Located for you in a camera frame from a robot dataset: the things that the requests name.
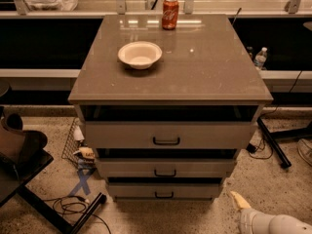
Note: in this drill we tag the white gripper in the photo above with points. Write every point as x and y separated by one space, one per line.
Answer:
248 218

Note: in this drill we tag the grey bottom drawer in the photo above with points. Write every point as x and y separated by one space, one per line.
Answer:
164 191

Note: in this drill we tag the grey drawer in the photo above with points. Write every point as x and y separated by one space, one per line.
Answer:
189 135
113 167
164 191

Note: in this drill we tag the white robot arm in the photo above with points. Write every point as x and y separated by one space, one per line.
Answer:
286 224

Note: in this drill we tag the grey drawer cabinet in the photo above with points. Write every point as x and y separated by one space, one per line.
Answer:
204 75

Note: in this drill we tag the grey middle drawer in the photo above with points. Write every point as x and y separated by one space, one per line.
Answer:
113 167

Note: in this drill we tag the grey top drawer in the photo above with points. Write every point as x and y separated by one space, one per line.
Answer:
189 135

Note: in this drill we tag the black table leg right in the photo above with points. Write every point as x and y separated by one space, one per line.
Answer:
273 138

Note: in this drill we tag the black table leg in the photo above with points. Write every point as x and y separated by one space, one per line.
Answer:
55 218
273 138

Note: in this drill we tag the clear water bottle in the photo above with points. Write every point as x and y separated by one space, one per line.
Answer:
260 58

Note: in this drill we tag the small snack bag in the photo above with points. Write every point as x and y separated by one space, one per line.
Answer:
86 158

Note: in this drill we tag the white paper bowl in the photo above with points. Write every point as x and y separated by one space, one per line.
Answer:
140 54

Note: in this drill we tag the orange soda can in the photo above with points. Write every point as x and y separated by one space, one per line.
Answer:
170 14

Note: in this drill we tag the black table leg left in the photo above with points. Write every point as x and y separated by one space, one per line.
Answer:
55 218

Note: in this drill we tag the wire mesh basket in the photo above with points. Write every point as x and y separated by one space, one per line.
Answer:
71 145

